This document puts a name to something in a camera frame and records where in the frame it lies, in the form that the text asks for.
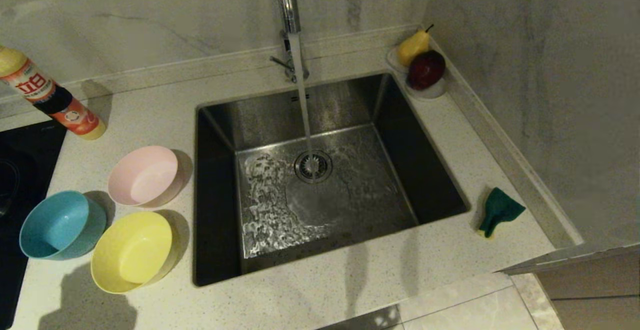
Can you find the dark red apple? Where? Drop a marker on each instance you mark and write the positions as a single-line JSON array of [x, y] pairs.
[[425, 69]]

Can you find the yellow plastic bowl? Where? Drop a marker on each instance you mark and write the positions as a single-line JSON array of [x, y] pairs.
[[132, 255]]

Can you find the green and yellow sponge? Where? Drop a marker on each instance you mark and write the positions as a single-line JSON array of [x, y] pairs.
[[500, 210]]

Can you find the stainless steel sink basin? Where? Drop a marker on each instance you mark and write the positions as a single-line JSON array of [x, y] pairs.
[[400, 180]]

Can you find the round metal drain strainer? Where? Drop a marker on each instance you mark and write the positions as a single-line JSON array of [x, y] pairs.
[[320, 170]]

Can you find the blue plastic bowl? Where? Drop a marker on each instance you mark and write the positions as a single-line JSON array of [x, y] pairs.
[[60, 225]]

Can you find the pink plastic bowl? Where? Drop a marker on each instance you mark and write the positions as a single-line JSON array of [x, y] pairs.
[[145, 177]]

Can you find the yellow pear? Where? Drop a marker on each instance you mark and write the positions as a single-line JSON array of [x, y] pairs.
[[412, 47]]

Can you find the wood tone cabinet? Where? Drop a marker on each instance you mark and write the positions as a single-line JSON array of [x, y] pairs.
[[600, 290]]

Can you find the small white dish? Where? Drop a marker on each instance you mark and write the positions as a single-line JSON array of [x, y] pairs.
[[430, 94]]

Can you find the black glass cooktop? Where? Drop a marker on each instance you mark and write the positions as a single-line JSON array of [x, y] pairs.
[[27, 170]]

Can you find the dish soap bottle orange label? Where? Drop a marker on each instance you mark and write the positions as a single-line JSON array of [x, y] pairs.
[[60, 109]]

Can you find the running water stream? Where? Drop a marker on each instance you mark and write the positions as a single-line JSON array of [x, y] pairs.
[[301, 89]]

